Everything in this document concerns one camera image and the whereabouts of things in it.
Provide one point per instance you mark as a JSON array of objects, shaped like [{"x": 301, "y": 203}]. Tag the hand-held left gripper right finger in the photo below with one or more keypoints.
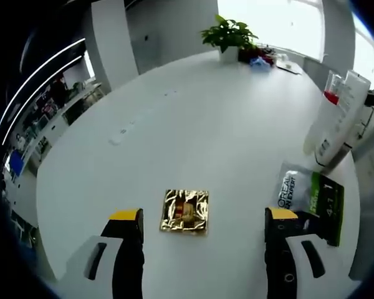
[{"x": 280, "y": 255}]

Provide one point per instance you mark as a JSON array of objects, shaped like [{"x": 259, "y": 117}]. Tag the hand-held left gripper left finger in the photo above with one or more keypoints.
[{"x": 127, "y": 255}]

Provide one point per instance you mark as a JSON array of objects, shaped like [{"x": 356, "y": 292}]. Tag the green white skincare packet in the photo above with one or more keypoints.
[{"x": 327, "y": 202}]

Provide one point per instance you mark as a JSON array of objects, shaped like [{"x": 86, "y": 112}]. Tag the gold foil skincare sachet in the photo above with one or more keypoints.
[{"x": 184, "y": 211}]

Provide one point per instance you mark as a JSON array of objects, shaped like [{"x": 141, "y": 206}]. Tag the red collar skincare bottle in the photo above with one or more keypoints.
[{"x": 318, "y": 130}]

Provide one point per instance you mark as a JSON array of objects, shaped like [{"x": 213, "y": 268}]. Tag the white skincare tube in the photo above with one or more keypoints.
[{"x": 346, "y": 124}]

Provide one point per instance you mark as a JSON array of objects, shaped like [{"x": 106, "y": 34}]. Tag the blue plastic bag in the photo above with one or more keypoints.
[{"x": 258, "y": 61}]

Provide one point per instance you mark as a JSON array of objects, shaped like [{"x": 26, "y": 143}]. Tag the potted green plant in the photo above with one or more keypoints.
[{"x": 227, "y": 34}]

